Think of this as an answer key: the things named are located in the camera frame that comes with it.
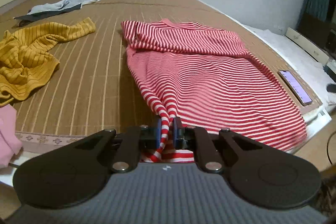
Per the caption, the yellow striped shirt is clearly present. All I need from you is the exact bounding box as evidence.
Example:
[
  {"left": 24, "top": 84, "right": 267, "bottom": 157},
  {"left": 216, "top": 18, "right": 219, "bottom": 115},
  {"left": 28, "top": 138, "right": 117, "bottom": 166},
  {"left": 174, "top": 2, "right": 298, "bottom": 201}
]
[{"left": 1, "top": 18, "right": 96, "bottom": 106}]

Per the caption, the black cable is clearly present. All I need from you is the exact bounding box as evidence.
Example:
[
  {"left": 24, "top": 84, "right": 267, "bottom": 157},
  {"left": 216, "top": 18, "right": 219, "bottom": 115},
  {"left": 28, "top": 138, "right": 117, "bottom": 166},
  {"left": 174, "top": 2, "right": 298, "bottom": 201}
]
[{"left": 326, "top": 129, "right": 336, "bottom": 166}]

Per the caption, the red white striped shirt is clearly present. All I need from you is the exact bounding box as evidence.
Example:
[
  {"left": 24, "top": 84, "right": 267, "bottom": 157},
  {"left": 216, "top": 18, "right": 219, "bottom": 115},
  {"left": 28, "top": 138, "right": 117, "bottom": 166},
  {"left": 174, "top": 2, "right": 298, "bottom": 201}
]
[{"left": 121, "top": 19, "right": 307, "bottom": 162}]

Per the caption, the smartphone with lit screen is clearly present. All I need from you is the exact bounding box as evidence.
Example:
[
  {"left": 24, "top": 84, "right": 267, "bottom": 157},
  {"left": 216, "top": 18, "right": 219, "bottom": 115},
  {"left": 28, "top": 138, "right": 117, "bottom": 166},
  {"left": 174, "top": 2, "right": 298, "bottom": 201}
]
[{"left": 278, "top": 70, "right": 313, "bottom": 106}]

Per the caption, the pink garment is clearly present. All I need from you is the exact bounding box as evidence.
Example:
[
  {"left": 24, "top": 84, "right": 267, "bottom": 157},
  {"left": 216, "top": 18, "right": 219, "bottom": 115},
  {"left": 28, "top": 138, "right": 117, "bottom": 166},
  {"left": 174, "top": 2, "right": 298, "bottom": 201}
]
[{"left": 0, "top": 105, "right": 23, "bottom": 168}]

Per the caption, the light blue white garment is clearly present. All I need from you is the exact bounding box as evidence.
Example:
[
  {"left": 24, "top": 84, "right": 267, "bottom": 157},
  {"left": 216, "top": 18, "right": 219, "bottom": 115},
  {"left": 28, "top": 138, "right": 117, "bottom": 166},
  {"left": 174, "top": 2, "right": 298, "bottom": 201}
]
[{"left": 27, "top": 0, "right": 101, "bottom": 15}]

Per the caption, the dark navy garment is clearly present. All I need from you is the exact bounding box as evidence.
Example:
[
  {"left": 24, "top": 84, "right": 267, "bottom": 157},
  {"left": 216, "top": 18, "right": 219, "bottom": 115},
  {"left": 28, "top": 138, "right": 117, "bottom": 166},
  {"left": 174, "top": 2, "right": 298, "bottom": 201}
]
[{"left": 14, "top": 3, "right": 82, "bottom": 27}]

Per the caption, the white bedside drawer unit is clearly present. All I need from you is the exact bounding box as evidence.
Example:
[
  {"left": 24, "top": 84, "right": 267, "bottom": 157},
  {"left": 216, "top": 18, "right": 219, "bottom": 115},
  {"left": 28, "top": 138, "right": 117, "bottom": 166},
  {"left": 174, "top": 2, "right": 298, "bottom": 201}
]
[{"left": 285, "top": 27, "right": 329, "bottom": 66}]

